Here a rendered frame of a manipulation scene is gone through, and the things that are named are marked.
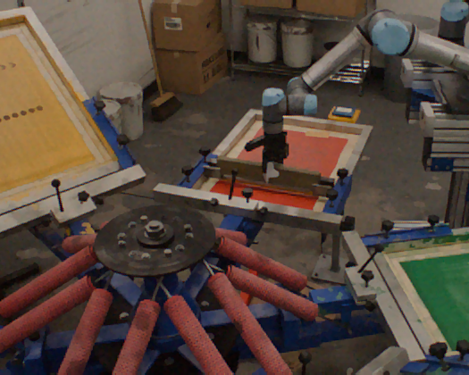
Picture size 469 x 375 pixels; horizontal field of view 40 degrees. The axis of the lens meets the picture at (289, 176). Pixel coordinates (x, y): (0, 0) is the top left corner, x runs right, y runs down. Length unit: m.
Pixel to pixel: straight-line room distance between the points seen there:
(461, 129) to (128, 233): 1.42
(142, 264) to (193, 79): 4.24
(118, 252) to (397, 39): 1.16
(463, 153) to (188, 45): 3.41
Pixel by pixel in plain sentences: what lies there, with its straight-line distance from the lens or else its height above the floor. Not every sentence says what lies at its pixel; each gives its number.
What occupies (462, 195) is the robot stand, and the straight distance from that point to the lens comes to 3.02.
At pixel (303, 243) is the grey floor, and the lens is 3.79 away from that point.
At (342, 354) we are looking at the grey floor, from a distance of 3.14.
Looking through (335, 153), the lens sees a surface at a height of 0.96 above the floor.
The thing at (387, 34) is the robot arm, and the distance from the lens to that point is 2.19.
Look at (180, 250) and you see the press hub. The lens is 1.57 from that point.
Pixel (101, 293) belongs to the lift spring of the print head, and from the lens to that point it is 1.57.
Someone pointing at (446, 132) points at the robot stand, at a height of 1.14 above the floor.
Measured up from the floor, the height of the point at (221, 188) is 0.96.
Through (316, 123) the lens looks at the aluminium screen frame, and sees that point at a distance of 2.92.
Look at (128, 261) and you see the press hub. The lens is 1.57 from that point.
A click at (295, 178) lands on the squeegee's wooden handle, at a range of 2.39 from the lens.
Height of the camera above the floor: 2.25
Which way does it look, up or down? 30 degrees down
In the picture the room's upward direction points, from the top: 1 degrees clockwise
